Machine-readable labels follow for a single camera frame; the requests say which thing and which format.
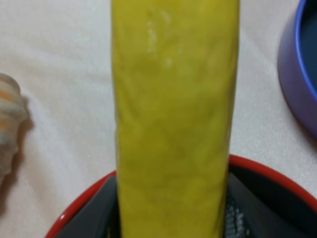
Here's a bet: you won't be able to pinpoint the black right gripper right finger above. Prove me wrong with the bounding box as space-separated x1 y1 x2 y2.
224 173 266 238

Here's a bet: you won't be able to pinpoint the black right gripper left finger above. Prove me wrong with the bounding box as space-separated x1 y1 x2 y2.
106 177 121 238

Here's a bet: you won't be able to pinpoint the yellow banana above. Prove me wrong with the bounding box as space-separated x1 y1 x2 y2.
111 0 240 238

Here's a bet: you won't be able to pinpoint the striped bread roll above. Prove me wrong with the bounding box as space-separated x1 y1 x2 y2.
0 73 28 183

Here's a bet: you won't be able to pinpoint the purple frying pan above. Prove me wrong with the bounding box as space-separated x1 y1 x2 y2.
277 0 317 137

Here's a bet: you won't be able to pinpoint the red pot black handles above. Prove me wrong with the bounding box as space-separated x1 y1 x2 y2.
47 155 317 238

